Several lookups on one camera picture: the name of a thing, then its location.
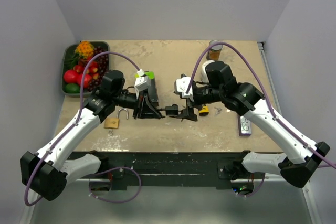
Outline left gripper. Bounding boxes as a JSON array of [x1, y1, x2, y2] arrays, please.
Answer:
[[113, 88, 161, 119]]

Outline black padlock with keys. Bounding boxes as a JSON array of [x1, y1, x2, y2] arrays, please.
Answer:
[[157, 104, 180, 117]]

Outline yellow padlock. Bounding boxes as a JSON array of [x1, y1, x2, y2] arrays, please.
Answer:
[[199, 106, 209, 116]]

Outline silver keys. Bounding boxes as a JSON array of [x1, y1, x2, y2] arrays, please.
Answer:
[[214, 107, 222, 115]]

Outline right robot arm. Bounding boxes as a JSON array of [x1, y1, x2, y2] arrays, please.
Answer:
[[174, 61, 330, 188]]

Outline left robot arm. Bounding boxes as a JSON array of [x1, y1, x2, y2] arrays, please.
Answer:
[[20, 70, 162, 201]]

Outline razor box green black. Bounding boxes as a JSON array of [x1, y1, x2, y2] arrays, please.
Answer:
[[144, 71, 159, 107]]

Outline brass padlock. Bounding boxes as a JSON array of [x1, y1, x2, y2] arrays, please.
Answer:
[[104, 108, 129, 135]]

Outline white toilet paper roll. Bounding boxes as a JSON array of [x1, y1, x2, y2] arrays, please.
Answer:
[[201, 60, 214, 83]]

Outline purple toothpaste box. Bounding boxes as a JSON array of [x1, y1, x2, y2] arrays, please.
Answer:
[[237, 115, 252, 137]]

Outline tin can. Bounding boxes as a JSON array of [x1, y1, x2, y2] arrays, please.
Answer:
[[206, 40, 223, 61]]

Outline fruit tray dark green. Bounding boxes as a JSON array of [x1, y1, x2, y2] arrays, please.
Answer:
[[61, 40, 109, 97]]

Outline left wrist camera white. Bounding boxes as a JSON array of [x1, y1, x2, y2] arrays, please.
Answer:
[[134, 69, 151, 99]]

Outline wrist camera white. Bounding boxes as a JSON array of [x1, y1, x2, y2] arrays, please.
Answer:
[[134, 69, 151, 99], [174, 77, 194, 101]]

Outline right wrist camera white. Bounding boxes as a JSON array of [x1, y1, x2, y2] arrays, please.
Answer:
[[174, 77, 194, 101]]

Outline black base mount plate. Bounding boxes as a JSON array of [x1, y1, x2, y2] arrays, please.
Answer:
[[67, 151, 266, 191]]

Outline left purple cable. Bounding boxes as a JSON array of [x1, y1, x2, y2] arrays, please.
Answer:
[[24, 51, 144, 206]]

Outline purple cable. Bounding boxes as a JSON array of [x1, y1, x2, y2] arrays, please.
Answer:
[[24, 51, 144, 206], [185, 41, 336, 198]]

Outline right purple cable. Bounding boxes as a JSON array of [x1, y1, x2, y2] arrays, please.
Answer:
[[185, 41, 336, 198]]

